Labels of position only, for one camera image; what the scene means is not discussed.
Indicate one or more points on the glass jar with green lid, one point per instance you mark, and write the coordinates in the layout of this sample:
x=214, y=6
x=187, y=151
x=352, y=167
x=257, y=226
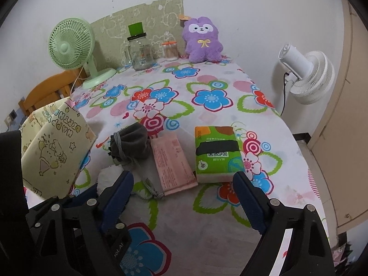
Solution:
x=141, y=57

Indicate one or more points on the small cotton swab jar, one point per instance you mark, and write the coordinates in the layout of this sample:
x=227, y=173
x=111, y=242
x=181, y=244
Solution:
x=170, y=53

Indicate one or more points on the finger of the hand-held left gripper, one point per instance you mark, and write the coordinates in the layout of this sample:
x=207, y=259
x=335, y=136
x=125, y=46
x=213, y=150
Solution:
x=119, y=244
x=84, y=194

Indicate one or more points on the green desk fan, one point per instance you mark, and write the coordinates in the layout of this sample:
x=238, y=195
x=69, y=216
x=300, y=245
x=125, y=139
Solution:
x=69, y=46

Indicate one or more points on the purple plush toy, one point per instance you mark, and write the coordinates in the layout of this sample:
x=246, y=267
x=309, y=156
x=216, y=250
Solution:
x=201, y=49

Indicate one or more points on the yellow cartoon gift bag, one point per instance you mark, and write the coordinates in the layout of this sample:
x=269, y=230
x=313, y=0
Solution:
x=57, y=149

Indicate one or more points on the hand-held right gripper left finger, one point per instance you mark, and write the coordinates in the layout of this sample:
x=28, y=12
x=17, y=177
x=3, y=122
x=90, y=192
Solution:
x=122, y=188

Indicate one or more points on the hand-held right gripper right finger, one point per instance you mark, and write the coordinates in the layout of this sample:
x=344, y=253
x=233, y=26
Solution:
x=250, y=198

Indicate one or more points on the white standing fan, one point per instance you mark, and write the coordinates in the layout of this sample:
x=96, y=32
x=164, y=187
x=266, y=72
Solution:
x=310, y=74

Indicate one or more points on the floral tablecloth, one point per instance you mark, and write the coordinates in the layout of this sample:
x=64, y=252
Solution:
x=201, y=115

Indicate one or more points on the green cartoon print board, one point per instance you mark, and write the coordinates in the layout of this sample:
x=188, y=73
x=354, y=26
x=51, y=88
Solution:
x=115, y=26

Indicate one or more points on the pink packet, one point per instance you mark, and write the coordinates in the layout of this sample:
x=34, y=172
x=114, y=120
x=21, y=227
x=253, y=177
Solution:
x=172, y=166

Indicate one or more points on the wall outlet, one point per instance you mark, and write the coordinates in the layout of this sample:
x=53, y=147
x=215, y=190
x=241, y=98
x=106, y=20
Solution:
x=12, y=115

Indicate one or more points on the beige door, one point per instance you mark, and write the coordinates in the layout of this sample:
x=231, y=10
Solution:
x=353, y=120

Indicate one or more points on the green tissue pack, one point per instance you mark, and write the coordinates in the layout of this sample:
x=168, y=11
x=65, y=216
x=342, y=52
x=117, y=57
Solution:
x=212, y=138

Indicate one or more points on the white tissue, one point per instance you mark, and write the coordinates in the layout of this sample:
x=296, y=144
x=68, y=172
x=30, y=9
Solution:
x=110, y=175

